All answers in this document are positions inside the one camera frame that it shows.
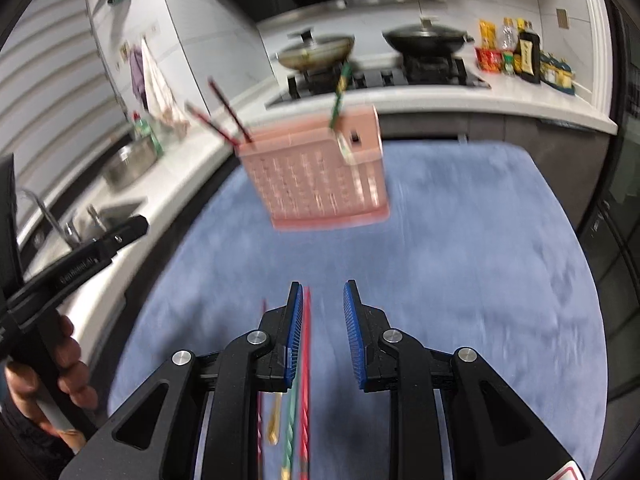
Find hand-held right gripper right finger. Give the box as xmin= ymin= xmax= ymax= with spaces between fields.
xmin=341 ymin=280 xmax=586 ymax=480

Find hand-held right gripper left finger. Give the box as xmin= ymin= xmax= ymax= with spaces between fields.
xmin=57 ymin=281 xmax=306 ymax=480

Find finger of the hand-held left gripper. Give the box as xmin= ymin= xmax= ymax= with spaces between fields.
xmin=92 ymin=214 xmax=150 ymax=261

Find red chopstick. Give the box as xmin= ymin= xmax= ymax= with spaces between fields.
xmin=298 ymin=287 xmax=314 ymax=480
xmin=185 ymin=101 xmax=241 ymax=147

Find gold flower spoon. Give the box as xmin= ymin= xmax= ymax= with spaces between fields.
xmin=266 ymin=392 xmax=284 ymax=446

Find maroon chopstick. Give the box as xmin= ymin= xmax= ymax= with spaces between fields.
xmin=256 ymin=299 xmax=267 ymax=480
xmin=208 ymin=77 xmax=254 ymax=143

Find pink perforated utensil holder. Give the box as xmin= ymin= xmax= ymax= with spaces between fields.
xmin=239 ymin=106 xmax=392 ymax=232

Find person's left hand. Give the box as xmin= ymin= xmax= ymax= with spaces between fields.
xmin=4 ymin=316 xmax=100 ymax=453

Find stainless steel sink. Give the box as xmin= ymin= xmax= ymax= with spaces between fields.
xmin=20 ymin=200 xmax=146 ymax=261

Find stainless steel basin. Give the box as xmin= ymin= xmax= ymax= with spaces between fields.
xmin=102 ymin=137 xmax=158 ymax=191

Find chrome faucet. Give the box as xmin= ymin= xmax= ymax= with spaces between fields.
xmin=22 ymin=190 xmax=76 ymax=251

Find green dish soap bottle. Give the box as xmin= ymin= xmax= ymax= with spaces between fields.
xmin=132 ymin=112 xmax=165 ymax=158

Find blue table cloth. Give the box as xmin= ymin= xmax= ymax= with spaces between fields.
xmin=107 ymin=142 xmax=608 ymax=480

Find white hanging towel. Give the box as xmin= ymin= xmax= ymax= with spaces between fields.
xmin=141 ymin=37 xmax=191 ymax=136

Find purple hanging towel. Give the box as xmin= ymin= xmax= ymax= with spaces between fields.
xmin=129 ymin=46 xmax=150 ymax=111

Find window blinds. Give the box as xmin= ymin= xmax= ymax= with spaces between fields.
xmin=0 ymin=0 xmax=131 ymax=211

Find black gas stove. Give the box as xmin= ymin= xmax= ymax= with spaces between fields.
xmin=265 ymin=55 xmax=492 ymax=110

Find olive wok with glass lid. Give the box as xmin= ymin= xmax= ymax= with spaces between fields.
xmin=276 ymin=30 xmax=357 ymax=72

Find glass sliding door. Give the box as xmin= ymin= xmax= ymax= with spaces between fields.
xmin=575 ymin=0 xmax=640 ymax=411

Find black wok with lid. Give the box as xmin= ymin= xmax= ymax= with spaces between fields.
xmin=382 ymin=17 xmax=475 ymax=57

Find red instant noodle cup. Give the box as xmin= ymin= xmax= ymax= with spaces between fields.
xmin=475 ymin=47 xmax=503 ymax=73

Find yellow seasoning packet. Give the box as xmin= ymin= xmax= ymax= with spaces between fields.
xmin=479 ymin=20 xmax=501 ymax=50

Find spice jar rack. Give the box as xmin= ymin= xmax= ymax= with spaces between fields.
xmin=540 ymin=52 xmax=577 ymax=96

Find clear oil bottle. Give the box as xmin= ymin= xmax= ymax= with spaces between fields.
xmin=500 ymin=18 xmax=518 ymax=53

